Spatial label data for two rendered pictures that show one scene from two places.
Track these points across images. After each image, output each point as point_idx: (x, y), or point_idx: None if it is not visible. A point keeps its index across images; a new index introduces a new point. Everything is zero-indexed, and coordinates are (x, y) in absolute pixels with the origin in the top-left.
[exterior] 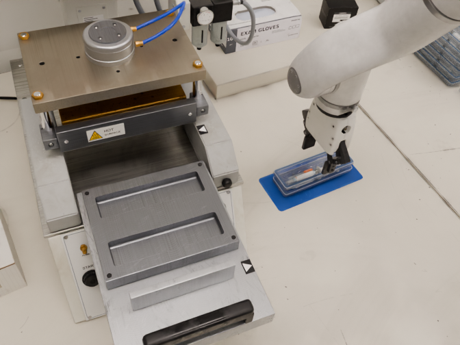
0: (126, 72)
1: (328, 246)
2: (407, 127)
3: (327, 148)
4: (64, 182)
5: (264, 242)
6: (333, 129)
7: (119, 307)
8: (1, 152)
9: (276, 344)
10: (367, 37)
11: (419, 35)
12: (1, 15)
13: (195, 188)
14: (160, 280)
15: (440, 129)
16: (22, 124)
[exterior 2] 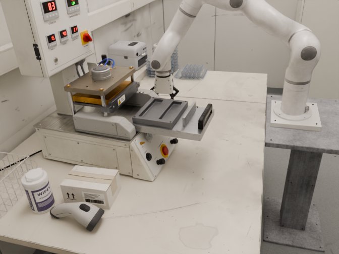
0: (115, 76)
1: None
2: (173, 91)
3: (169, 91)
4: (124, 118)
5: None
6: (169, 81)
7: (180, 128)
8: (47, 173)
9: (211, 145)
10: (172, 36)
11: (187, 25)
12: None
13: (159, 103)
14: (181, 120)
15: (181, 87)
16: (72, 132)
